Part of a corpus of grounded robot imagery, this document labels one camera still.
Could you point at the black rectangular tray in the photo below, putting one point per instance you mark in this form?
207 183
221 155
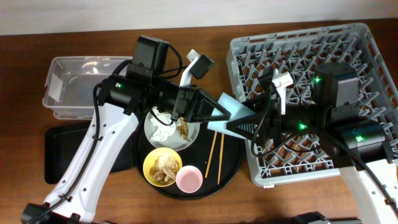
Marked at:
61 144

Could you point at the gold snack wrapper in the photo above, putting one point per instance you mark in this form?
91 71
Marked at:
183 129

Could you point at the wooden chopstick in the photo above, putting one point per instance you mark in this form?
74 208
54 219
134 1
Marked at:
220 159
211 154

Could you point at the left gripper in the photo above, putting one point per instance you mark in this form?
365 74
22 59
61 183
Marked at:
193 103

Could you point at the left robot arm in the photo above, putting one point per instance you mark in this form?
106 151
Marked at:
136 87

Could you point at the white tissue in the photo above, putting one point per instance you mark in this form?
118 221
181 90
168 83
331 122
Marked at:
164 126

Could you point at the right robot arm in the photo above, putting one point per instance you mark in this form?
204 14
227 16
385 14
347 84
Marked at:
359 147

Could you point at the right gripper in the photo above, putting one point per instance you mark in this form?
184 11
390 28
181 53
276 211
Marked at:
271 125

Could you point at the grey plate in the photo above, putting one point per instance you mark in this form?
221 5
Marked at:
174 142

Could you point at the round black tray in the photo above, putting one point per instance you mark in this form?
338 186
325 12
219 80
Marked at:
197 155

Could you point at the grey dishwasher rack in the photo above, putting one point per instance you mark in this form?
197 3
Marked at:
299 52

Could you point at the clear plastic bin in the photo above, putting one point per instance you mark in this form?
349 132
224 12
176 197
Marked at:
70 82

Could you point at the yellow bowl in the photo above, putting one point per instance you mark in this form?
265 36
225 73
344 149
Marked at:
152 156

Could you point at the food scraps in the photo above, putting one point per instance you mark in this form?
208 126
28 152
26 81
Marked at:
164 170

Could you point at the pink cup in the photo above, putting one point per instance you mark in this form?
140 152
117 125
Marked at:
189 179

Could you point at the blue cup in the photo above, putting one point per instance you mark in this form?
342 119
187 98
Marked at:
237 111

